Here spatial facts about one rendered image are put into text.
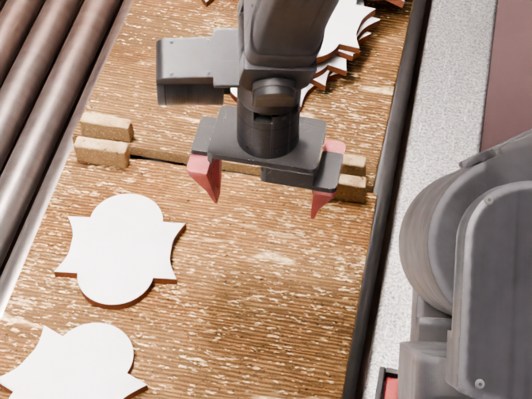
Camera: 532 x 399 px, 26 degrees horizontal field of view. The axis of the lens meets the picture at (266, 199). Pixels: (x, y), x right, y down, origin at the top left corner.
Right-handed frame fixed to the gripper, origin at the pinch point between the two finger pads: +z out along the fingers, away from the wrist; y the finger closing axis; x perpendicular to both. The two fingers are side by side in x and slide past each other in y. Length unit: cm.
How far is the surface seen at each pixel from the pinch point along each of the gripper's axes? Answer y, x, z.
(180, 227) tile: -9.3, 1.6, 8.4
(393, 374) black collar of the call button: 15.1, -11.1, 9.4
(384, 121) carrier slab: 9.9, 22.3, 8.8
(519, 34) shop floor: 37, 152, 101
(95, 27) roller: -28.5, 34.1, 11.7
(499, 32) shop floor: 32, 152, 101
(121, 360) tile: -10.9, -15.6, 8.6
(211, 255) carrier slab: -5.4, -0.6, 9.3
